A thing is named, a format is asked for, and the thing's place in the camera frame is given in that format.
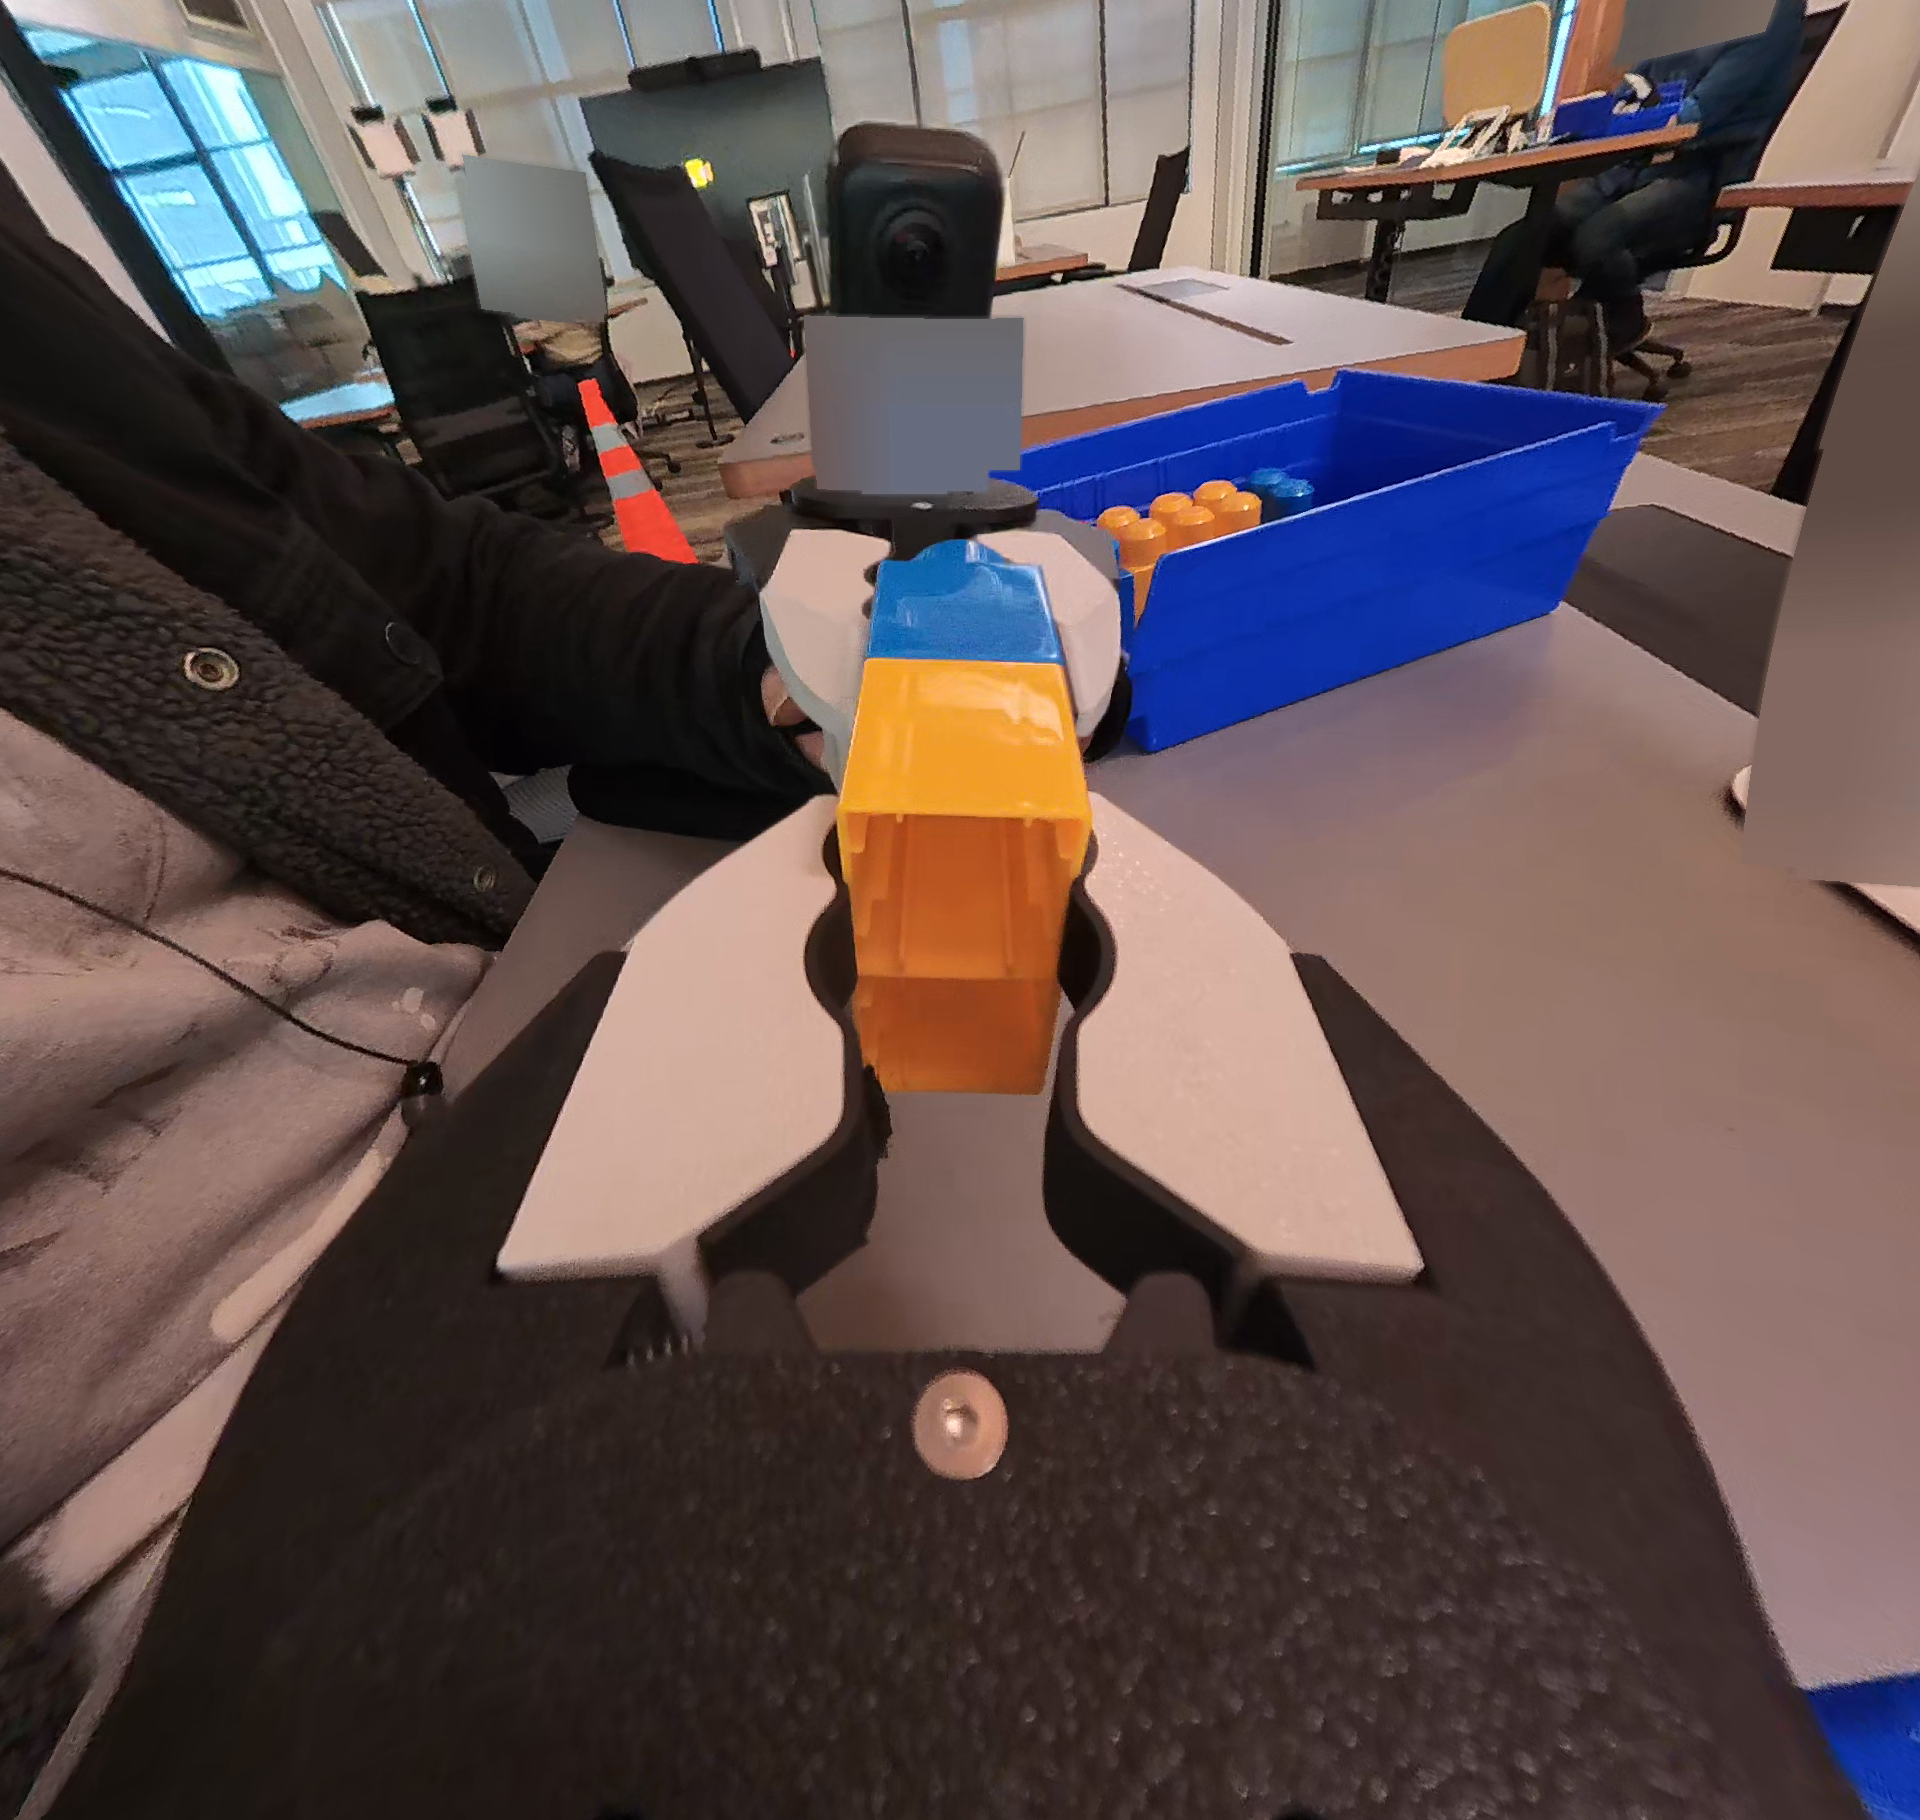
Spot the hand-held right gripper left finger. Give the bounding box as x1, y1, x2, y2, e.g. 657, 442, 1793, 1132
494, 794, 886, 1344

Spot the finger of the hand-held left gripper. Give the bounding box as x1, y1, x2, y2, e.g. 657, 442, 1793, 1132
980, 526, 1131, 754
758, 531, 901, 745

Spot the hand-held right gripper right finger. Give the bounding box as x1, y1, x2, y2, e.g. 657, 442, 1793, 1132
1046, 785, 1428, 1344

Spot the blue one-stud block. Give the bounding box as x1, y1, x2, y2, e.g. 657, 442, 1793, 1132
869, 537, 1070, 671

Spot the heap of joined coloured blocks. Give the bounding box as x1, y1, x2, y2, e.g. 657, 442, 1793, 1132
1095, 468, 1319, 614

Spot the yellow two-stud block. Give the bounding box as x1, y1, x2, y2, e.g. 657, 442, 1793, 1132
836, 656, 1095, 1096

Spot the blue plastic bin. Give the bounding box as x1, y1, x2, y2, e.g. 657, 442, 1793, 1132
1552, 85, 1694, 143
1800, 1682, 1920, 1820
993, 370, 1666, 755

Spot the person's left hand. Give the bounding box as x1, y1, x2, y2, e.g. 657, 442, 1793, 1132
759, 665, 831, 772

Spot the orange traffic cone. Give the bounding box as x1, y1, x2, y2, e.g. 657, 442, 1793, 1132
577, 377, 701, 564

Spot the person's grey printed sweatshirt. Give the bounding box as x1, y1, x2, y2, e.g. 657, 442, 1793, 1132
0, 712, 498, 1628

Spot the person's black fleece-lined jacket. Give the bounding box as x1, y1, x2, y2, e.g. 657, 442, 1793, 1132
0, 171, 550, 952

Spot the wooden document stand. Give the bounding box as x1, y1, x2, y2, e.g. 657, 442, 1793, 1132
1440, 2, 1553, 149

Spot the large black wall display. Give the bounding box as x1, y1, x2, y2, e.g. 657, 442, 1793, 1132
584, 56, 834, 262

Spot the black drawstring cord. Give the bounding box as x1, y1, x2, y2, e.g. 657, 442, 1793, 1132
0, 866, 445, 1104

